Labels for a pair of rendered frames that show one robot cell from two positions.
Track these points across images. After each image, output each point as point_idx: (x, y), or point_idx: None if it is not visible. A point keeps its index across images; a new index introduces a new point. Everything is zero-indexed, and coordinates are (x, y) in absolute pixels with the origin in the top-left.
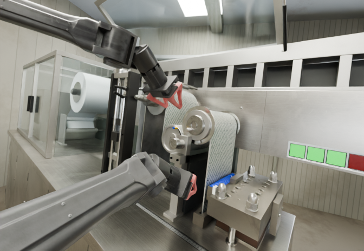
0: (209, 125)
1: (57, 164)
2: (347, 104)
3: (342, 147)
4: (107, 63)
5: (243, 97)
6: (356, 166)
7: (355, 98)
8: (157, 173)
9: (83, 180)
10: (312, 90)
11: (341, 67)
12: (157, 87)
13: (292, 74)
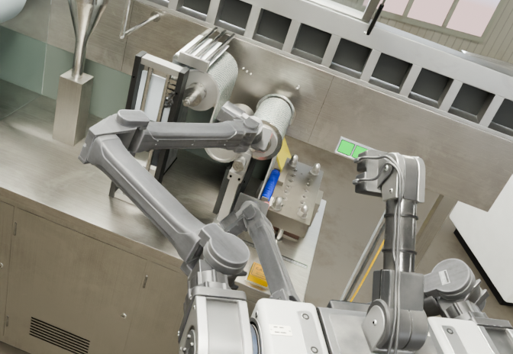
0: (276, 145)
1: None
2: (400, 114)
3: (382, 149)
4: (238, 152)
5: (304, 74)
6: None
7: (408, 111)
8: (269, 222)
9: (79, 191)
10: (379, 91)
11: (409, 76)
12: (254, 143)
13: (366, 65)
